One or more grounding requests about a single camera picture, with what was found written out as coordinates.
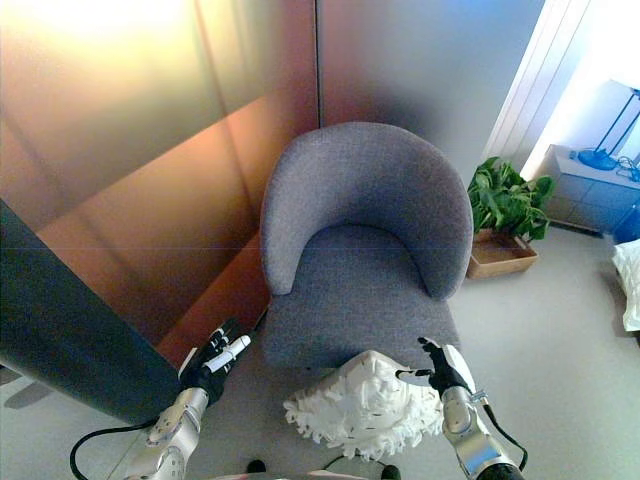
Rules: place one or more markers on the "wooden planter box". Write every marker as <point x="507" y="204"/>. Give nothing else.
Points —
<point x="502" y="260"/>

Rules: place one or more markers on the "silver robot leg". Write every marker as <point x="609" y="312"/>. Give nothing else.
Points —
<point x="390" y="472"/>
<point x="256" y="466"/>

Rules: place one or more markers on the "blue desk lamp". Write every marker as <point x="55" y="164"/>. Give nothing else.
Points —
<point x="597" y="157"/>

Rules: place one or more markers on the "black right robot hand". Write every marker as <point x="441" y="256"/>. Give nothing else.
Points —
<point x="447" y="372"/>

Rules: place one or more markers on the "dark cabinet panel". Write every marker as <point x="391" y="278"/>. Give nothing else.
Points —
<point x="65" y="320"/>

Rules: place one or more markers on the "white fringed pillow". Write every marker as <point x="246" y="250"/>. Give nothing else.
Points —
<point x="360" y="400"/>

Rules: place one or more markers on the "silver right robot leg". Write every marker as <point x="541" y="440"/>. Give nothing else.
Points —
<point x="390" y="472"/>

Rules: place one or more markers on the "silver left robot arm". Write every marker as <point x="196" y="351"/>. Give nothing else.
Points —
<point x="172" y="435"/>

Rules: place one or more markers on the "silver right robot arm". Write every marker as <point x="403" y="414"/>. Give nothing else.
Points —
<point x="470" y="435"/>

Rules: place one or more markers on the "green leafy potted plant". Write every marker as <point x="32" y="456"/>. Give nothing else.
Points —
<point x="505" y="200"/>

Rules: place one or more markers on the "silver left robot leg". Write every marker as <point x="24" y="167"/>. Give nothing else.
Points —
<point x="256" y="466"/>

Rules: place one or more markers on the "white bedding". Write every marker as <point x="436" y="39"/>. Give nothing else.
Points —
<point x="629" y="280"/>

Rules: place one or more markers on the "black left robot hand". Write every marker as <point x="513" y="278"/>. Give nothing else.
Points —
<point x="212" y="360"/>

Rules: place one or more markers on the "white drawer cabinet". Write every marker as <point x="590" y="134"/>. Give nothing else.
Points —
<point x="580" y="195"/>

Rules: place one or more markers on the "grey fabric armchair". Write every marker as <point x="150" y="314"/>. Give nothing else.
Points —
<point x="360" y="295"/>

